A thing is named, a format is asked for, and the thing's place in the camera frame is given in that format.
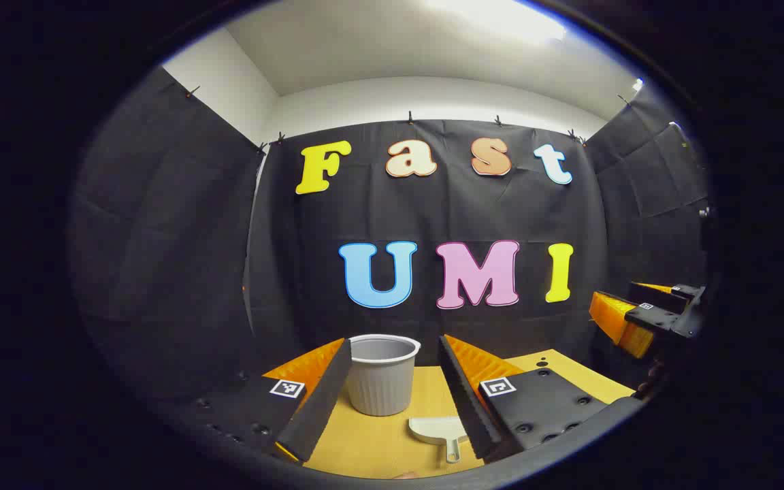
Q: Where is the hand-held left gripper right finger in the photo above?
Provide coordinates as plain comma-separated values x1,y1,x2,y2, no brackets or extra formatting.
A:
438,333,614,462

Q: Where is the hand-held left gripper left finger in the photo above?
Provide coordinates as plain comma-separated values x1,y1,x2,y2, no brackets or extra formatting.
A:
181,337,354,463

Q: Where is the grey plastic dustpan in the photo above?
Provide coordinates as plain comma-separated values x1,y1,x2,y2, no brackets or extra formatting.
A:
408,416,468,463

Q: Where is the grey ribbed garbage bin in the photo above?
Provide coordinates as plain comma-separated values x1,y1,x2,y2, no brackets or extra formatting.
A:
346,333,422,417

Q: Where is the wooden desktop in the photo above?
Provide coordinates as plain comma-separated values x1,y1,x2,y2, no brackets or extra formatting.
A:
300,348,636,480

